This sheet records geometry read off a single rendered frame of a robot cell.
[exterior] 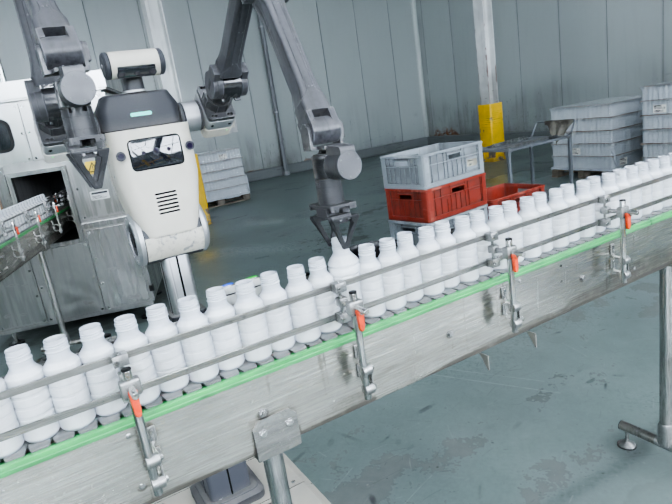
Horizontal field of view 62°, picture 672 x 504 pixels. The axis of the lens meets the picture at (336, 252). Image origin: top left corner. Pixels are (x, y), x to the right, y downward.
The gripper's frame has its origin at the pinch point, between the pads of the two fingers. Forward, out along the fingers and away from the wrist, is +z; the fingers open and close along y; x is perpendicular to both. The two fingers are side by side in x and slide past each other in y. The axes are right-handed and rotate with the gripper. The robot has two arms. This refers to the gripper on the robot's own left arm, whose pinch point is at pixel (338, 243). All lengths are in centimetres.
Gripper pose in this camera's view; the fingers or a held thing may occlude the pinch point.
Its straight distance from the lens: 121.8
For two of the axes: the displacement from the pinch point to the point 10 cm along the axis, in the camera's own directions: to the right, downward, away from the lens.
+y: -5.0, -1.3, 8.6
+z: 1.5, 9.6, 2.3
